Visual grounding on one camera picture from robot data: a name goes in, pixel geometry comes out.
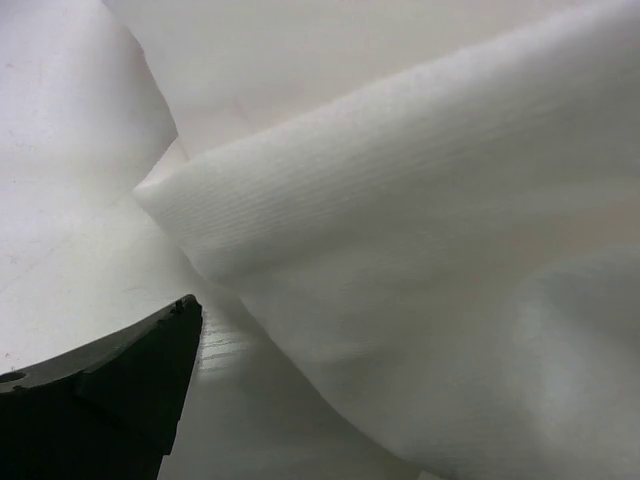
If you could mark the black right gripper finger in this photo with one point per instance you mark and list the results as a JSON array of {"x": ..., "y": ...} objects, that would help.
[{"x": 109, "y": 409}]

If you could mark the white t shirt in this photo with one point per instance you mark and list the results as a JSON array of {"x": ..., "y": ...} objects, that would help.
[{"x": 431, "y": 208}]

